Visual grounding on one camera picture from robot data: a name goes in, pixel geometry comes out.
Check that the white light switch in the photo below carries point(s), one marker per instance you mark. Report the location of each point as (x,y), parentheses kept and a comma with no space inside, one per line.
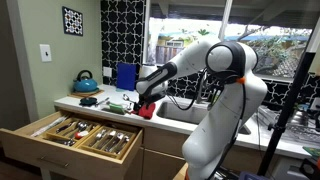
(45,53)

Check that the bamboo cutlery organizer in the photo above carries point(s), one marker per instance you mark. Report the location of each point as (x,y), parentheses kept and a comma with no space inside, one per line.
(108,139)

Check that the black round lid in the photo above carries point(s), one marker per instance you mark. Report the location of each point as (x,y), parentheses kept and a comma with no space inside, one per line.
(88,101)

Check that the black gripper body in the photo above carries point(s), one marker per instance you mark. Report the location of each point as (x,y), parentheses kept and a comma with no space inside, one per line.
(147,100)

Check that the teal kettle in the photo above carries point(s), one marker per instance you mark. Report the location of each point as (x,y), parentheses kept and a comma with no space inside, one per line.
(84,82)

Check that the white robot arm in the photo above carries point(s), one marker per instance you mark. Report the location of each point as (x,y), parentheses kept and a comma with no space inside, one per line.
(232,63)

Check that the white wall outlet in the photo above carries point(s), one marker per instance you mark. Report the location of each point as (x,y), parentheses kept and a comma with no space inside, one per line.
(107,71)

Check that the blue cutting board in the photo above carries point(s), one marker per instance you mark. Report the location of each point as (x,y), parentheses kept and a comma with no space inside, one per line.
(126,76)

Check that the dish drying rack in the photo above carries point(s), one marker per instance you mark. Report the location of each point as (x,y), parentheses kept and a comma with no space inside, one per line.
(300,126)

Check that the wooden trivet board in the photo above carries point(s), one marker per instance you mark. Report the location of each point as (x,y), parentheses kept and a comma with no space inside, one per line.
(80,95)

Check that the patterned wall tile art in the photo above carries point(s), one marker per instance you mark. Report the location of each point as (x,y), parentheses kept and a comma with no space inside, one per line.
(72,21)

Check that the stainless steel sink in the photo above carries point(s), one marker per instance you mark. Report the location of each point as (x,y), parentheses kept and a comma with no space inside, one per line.
(168,115)

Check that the green sponge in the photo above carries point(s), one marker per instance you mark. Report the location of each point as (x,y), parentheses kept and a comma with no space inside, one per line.
(118,109)

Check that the black tripod pole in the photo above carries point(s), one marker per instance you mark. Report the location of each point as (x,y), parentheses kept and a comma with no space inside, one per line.
(301,73)

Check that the large silver spoon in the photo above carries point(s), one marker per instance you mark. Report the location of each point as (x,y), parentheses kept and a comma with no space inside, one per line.
(126,98)

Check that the red towel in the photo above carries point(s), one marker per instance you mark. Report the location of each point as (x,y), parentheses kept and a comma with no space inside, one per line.
(145,111)

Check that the open wooden drawer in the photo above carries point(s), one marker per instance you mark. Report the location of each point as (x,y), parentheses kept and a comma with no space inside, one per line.
(28,145)

